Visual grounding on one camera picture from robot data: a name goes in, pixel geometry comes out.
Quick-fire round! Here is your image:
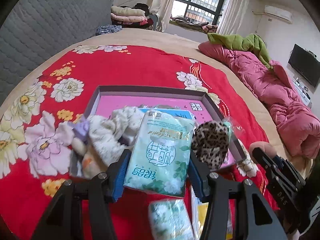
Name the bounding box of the pink squishy ball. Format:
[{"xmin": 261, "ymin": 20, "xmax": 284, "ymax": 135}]
[{"xmin": 248, "ymin": 141, "xmax": 277, "ymax": 164}]

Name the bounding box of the white yellow wipes packet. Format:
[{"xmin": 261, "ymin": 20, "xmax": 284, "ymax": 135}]
[{"xmin": 190, "ymin": 186, "xmax": 233, "ymax": 239}]

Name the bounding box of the leopard print scrunchie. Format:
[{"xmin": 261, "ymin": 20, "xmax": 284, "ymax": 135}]
[{"xmin": 191, "ymin": 120, "xmax": 229, "ymax": 171}]

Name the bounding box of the green tissue pack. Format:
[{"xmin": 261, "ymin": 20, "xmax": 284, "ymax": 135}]
[
  {"xmin": 124, "ymin": 109, "xmax": 195, "ymax": 197},
  {"xmin": 148, "ymin": 199, "xmax": 194, "ymax": 239}
]

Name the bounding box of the white floral scrunchie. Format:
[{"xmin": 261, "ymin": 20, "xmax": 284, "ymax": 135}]
[{"xmin": 87, "ymin": 106, "xmax": 144, "ymax": 166}]

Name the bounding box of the green sponge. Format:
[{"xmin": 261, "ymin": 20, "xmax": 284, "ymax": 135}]
[{"xmin": 222, "ymin": 116, "xmax": 245, "ymax": 141}]

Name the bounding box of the plush toy with purple bow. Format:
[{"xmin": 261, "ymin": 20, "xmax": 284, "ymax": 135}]
[{"xmin": 68, "ymin": 116, "xmax": 107, "ymax": 179}]

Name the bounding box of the pink quilted comforter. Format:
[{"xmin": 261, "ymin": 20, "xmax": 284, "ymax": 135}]
[{"xmin": 198, "ymin": 41, "xmax": 319, "ymax": 159}]

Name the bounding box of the red floral blanket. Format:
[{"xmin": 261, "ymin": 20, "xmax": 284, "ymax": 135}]
[{"xmin": 1, "ymin": 46, "xmax": 267, "ymax": 239}]

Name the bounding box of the tv cabinet with items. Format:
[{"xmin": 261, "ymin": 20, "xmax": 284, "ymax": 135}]
[{"xmin": 292, "ymin": 77, "xmax": 312, "ymax": 108}]

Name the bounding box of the shallow grey box tray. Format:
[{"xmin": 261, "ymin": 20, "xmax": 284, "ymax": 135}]
[{"xmin": 69, "ymin": 85, "xmax": 247, "ymax": 179}]

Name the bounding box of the green blanket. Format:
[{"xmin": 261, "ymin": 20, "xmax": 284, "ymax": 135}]
[{"xmin": 207, "ymin": 33, "xmax": 273, "ymax": 69}]

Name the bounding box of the white air conditioner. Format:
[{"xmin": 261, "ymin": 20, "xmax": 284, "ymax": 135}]
[{"xmin": 252, "ymin": 5, "xmax": 292, "ymax": 24}]

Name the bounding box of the beige bed sheet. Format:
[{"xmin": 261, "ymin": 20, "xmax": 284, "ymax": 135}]
[{"xmin": 0, "ymin": 28, "xmax": 313, "ymax": 181}]

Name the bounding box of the bedding on window sill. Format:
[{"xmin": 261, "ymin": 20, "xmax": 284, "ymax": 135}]
[{"xmin": 169, "ymin": 16, "xmax": 218, "ymax": 34}]

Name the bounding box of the right white curtain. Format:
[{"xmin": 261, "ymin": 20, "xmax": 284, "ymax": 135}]
[{"xmin": 216, "ymin": 0, "xmax": 249, "ymax": 35}]

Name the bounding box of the white curtain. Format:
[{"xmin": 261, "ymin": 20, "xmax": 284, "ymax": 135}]
[
  {"xmin": 216, "ymin": 0, "xmax": 249, "ymax": 35},
  {"xmin": 150, "ymin": 0, "xmax": 174, "ymax": 32}
]

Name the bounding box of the blue patterned cloth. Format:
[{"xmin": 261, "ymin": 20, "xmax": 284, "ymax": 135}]
[{"xmin": 95, "ymin": 25, "xmax": 123, "ymax": 36}]

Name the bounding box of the grey quilted headboard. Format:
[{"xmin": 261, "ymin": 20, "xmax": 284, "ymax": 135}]
[{"xmin": 1, "ymin": 0, "xmax": 113, "ymax": 102}]

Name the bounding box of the stack of folded blankets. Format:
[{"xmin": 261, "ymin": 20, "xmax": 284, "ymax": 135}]
[{"xmin": 111, "ymin": 3, "xmax": 158, "ymax": 30}]

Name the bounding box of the left white curtain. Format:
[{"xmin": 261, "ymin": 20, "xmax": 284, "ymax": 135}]
[{"xmin": 150, "ymin": 0, "xmax": 174, "ymax": 32}]

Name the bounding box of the black wall television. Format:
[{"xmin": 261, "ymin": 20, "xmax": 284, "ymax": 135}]
[{"xmin": 288, "ymin": 44, "xmax": 319, "ymax": 88}]

